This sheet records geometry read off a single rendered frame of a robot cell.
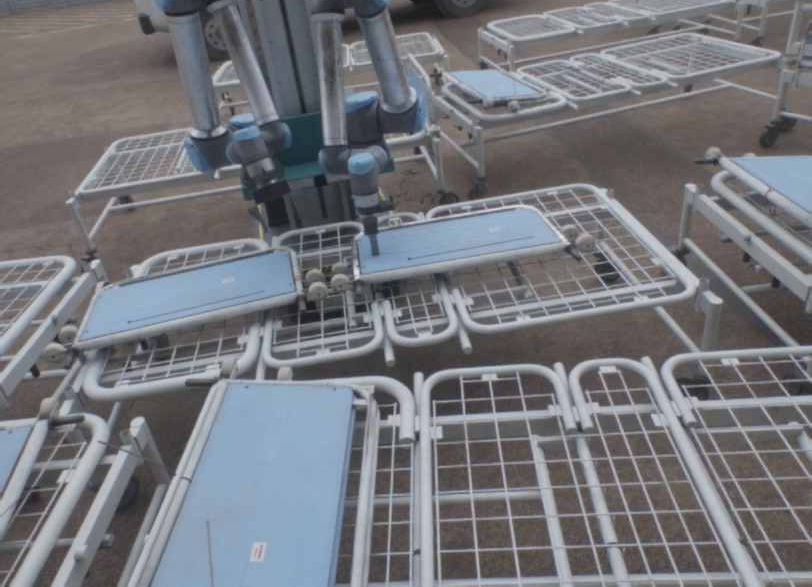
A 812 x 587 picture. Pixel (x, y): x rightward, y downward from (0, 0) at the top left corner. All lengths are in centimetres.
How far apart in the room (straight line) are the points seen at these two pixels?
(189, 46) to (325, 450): 151
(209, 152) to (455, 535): 163
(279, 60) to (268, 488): 184
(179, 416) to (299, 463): 121
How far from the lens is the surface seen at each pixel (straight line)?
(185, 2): 241
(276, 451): 158
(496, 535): 206
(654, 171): 420
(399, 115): 258
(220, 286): 229
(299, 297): 209
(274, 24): 279
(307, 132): 281
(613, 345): 270
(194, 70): 248
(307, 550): 141
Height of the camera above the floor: 167
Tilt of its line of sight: 30 degrees down
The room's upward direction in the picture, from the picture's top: 8 degrees counter-clockwise
